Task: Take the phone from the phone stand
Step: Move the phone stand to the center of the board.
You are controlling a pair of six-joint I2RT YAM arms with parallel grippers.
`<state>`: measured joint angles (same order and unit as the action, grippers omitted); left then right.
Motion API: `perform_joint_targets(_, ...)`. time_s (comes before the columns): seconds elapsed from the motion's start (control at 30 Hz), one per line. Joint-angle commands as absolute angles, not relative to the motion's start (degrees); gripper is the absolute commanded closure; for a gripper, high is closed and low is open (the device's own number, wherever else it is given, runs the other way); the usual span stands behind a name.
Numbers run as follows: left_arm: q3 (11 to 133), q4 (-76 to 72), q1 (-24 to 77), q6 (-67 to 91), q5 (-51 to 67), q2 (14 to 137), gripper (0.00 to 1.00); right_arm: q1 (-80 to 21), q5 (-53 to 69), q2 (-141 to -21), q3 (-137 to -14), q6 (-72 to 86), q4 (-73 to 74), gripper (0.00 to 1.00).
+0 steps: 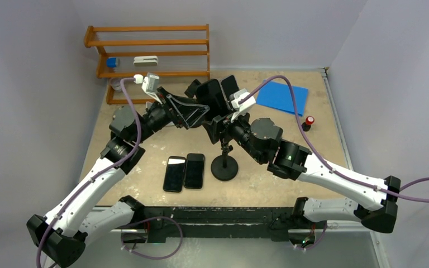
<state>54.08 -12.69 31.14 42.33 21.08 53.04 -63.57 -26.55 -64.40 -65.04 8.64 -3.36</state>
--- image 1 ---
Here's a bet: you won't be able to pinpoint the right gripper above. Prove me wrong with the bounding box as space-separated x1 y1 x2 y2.
203 108 265 163

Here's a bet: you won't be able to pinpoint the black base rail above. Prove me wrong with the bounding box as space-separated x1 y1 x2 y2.
109 205 326 245

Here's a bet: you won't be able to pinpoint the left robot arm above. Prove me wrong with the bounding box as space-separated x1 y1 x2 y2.
26 94 209 267

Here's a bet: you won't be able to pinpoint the black phone from silver stand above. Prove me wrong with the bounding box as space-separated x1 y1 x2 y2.
163 156 187 193

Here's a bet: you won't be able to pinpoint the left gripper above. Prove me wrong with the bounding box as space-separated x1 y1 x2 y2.
132 87 208 144

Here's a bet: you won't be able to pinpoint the blue foam mat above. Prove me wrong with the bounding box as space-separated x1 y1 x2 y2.
256 81 309 117

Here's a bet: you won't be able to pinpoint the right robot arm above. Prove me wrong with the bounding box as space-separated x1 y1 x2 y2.
202 115 401 233

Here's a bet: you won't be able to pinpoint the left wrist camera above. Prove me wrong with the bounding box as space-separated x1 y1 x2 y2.
133 73 162 104

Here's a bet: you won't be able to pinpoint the white flat device on rack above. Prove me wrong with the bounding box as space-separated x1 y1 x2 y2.
133 55 159 66

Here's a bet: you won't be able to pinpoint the orange wooden rack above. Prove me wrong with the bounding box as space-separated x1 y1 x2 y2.
84 24 212 104

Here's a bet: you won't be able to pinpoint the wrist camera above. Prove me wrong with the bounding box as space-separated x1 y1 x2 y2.
230 88 256 123
133 73 162 104

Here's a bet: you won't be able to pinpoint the red black button knob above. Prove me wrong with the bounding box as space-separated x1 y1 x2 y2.
301 116 315 132

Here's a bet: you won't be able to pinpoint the black tall round-base stand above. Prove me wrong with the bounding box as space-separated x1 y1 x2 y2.
211 139 239 181

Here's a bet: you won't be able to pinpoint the blue white small box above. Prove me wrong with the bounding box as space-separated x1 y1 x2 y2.
106 57 120 69

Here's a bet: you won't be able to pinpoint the purple cable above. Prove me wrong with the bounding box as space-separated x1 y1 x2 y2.
36 76 184 268
238 75 429 252

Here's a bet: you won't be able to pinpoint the small clear plastic jar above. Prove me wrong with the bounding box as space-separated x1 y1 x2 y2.
108 78 122 92

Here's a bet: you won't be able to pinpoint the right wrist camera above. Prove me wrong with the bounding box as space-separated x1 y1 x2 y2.
230 88 256 123

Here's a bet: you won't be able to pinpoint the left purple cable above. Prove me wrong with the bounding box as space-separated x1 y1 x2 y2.
36 76 184 268

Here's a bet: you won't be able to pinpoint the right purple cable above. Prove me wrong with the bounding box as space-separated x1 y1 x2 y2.
238 75 429 252

